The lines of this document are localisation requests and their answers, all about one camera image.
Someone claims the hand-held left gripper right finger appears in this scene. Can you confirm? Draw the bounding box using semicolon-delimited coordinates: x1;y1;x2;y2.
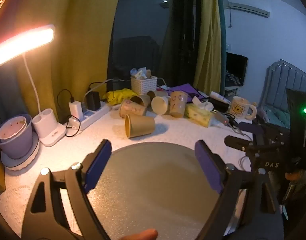
194;140;284;240

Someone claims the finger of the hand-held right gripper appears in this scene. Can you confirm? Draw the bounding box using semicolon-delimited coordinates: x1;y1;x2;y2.
239;123;264;137
224;135;255;153

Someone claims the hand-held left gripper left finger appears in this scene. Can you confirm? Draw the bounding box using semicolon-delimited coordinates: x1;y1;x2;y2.
22;139;112;240

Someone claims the plain brown paper cup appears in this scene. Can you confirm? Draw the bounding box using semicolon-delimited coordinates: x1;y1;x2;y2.
124;114;155;139

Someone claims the tall printed beige cup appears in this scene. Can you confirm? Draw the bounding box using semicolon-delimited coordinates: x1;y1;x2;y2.
169;91;188;118

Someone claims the white lined paper cup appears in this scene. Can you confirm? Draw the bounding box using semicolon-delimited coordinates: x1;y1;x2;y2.
151;96;170;116

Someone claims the person's left hand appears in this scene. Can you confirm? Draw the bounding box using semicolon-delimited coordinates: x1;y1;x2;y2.
117;228;158;240

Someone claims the bear print mug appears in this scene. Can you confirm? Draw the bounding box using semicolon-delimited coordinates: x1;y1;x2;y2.
229;96;258;121

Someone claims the black cylinder case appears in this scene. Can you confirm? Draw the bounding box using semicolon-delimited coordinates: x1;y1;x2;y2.
207;91;231;113

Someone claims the white plug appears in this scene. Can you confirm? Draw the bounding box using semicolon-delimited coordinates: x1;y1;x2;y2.
68;119;81;131

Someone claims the white power strip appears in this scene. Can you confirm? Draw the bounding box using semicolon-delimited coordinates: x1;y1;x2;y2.
65;100;111;131

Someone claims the yellow tissue pack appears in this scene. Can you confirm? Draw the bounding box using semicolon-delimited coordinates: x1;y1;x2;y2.
184;97;215;128

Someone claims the white charger block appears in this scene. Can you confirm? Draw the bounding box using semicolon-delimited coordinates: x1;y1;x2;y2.
68;101;84;121

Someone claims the round grey mat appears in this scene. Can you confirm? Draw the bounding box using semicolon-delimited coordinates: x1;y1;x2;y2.
89;142;230;240

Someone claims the grey padded headboard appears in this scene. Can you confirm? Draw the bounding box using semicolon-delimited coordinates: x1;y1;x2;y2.
258;58;306;130

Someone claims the black power adapter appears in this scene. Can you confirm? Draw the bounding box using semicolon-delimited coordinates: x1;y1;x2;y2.
86;91;102;111

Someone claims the white desk lamp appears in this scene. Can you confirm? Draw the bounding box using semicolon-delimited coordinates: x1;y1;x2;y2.
0;24;67;147

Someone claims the black monitor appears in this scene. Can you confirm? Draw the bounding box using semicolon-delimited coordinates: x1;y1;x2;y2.
226;52;249;86

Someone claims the yellow cloth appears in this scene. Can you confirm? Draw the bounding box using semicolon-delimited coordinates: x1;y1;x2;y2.
104;88;141;105

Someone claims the purple cloth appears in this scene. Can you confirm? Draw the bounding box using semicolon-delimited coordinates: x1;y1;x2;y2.
165;83;209;103

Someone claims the purple pot saucer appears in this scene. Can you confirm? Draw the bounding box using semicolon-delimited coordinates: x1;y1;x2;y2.
0;137;41;172

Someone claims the purple flower pot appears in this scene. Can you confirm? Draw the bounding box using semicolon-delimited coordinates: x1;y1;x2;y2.
0;113;34;160

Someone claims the white woven basket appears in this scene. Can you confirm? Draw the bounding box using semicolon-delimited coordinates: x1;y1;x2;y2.
130;75;158;96

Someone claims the yellow curtain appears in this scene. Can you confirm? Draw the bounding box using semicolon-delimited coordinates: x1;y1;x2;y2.
0;0;125;153
193;0;227;96

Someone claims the white air conditioner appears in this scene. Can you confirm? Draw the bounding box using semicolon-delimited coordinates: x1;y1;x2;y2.
223;1;271;19

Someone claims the black cable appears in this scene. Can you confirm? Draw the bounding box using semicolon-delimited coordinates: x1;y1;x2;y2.
57;89;76;137

